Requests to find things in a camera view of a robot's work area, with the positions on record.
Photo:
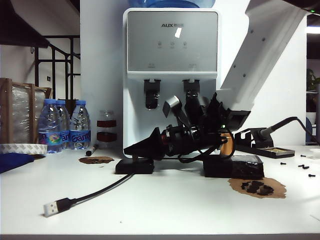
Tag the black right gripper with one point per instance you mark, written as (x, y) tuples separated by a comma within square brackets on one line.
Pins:
[(181, 140)]

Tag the black rectangular box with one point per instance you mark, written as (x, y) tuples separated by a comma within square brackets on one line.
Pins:
[(237, 172)]

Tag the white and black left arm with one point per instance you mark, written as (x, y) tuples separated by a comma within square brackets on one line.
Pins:
[(15, 25)]

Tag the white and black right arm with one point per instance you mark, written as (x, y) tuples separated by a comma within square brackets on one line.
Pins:
[(262, 50)]

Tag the black USB hub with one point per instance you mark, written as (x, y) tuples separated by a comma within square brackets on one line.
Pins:
[(135, 168)]

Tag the clear jar red bands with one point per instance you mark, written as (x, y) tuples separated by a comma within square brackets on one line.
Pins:
[(106, 123)]

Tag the black dispenser tap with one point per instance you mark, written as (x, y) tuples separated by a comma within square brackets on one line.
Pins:
[(191, 87), (152, 95)]

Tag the small brown paper patch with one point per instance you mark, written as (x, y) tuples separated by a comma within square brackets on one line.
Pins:
[(95, 160)]

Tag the black marker pen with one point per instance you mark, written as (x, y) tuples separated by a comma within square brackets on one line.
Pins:
[(91, 150)]

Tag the water bottle blue label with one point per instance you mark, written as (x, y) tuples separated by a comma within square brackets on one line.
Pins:
[(80, 125), (65, 120)]

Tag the golden metal cylinder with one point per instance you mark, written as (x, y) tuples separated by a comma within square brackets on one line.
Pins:
[(228, 147)]

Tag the water bottle colourful label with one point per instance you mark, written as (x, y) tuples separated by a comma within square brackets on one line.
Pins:
[(50, 125)]

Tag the white water dispenser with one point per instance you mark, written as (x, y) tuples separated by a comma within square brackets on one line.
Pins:
[(172, 37)]

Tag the black soldering iron stand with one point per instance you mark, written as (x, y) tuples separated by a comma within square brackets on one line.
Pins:
[(275, 153)]

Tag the white tape roll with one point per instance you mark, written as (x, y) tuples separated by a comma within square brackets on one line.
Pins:
[(22, 149)]

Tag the black stair railing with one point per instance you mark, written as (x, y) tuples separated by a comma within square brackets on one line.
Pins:
[(53, 62)]

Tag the large brown paper patch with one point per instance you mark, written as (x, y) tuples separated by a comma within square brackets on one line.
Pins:
[(275, 187)]

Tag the black soldering iron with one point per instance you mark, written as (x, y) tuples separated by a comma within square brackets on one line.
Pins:
[(282, 123)]

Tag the blue cloth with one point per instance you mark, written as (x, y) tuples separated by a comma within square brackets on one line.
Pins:
[(12, 161)]

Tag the blue water jug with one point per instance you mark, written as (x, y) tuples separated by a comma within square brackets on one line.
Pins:
[(175, 3)]

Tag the white plastic lid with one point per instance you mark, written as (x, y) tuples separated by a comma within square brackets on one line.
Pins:
[(315, 153)]

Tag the ceiling light strip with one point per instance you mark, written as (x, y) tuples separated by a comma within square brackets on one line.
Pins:
[(313, 28)]

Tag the wooden frame with plastic wrap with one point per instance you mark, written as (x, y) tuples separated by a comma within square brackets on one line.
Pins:
[(8, 112)]

